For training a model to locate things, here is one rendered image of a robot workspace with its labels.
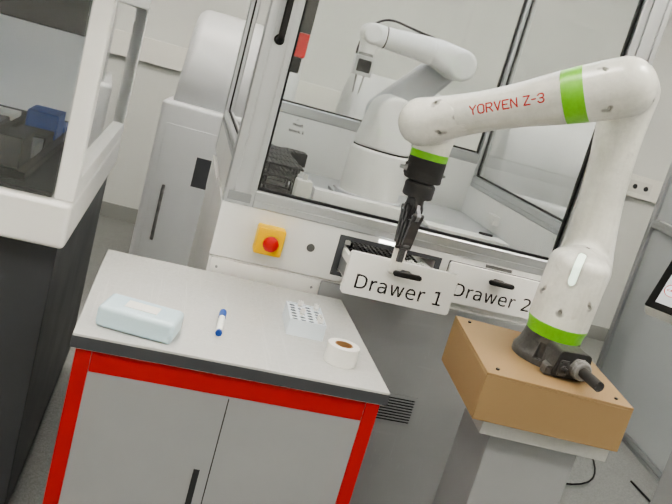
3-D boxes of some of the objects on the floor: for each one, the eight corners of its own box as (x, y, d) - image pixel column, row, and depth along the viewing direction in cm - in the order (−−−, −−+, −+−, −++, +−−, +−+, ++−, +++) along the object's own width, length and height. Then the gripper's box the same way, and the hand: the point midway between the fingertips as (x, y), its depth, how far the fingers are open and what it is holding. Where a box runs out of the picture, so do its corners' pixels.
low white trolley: (293, 704, 176) (391, 393, 159) (-1, 676, 162) (72, 332, 145) (270, 542, 231) (341, 299, 214) (49, 511, 217) (107, 248, 201)
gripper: (400, 173, 198) (373, 263, 204) (413, 183, 186) (385, 278, 191) (428, 180, 200) (401, 269, 205) (443, 190, 188) (414, 285, 193)
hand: (397, 260), depth 198 cm, fingers closed, pressing on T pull
